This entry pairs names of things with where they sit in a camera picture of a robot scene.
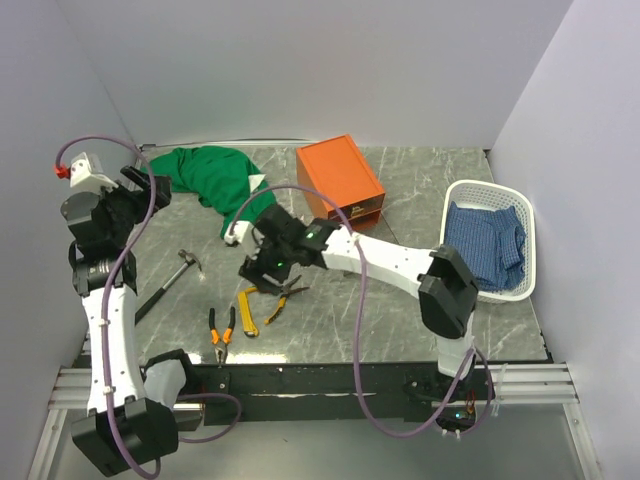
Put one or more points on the orange drawer box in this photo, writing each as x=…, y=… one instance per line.
x=338, y=169

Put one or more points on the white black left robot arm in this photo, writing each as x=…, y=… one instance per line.
x=130, y=419

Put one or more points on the yellow utility knife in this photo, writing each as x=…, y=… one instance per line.
x=250, y=329

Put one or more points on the blue checked cloth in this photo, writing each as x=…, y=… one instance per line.
x=491, y=244

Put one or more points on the white perforated basket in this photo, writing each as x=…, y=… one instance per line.
x=490, y=196

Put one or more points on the clear top drawer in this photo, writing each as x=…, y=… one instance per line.
x=368, y=209

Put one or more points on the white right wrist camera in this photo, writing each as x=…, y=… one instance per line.
x=240, y=233

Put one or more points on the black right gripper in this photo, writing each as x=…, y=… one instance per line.
x=256, y=278

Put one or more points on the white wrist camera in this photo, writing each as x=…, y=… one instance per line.
x=240, y=233
x=86, y=174

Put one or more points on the orange black small pliers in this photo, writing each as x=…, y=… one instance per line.
x=221, y=339

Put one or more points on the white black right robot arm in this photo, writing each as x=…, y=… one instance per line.
x=439, y=279

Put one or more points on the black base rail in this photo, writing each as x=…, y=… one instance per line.
x=410, y=391

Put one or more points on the black handled hammer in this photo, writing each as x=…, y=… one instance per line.
x=189, y=260

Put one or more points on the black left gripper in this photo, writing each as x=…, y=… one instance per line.
x=139, y=198

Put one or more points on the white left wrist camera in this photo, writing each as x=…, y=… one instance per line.
x=86, y=174

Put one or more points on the green cloth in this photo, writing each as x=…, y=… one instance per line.
x=220, y=177

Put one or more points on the yellow black long-nose pliers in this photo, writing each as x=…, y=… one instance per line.
x=287, y=290

